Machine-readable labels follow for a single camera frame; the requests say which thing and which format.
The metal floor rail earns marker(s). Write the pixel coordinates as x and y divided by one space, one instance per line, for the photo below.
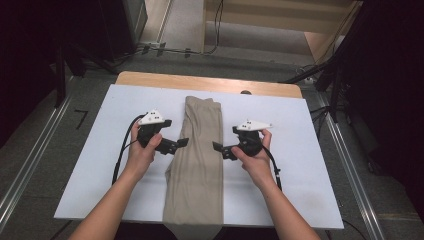
33 156
354 173

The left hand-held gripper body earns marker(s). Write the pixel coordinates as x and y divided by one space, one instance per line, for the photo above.
146 133

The person's dark clothing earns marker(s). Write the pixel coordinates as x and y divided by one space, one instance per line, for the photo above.
140 233

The person's right hand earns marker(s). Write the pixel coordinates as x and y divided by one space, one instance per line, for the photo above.
258 166

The wooden shelf unit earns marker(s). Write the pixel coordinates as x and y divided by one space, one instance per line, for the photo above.
276 15

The person's left hand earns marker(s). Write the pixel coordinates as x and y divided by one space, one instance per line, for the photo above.
141 160

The white power strip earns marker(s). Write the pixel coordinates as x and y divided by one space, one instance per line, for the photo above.
152 45

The white table mat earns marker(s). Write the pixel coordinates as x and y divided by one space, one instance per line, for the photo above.
100 160

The black metal stand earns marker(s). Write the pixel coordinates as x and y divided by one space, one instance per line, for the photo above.
334 86
60 76

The beige pants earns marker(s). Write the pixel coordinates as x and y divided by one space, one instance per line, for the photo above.
200 153

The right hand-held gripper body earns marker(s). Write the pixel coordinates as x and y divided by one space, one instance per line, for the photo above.
250 141

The dark cabinet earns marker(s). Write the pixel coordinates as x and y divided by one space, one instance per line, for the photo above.
123 26

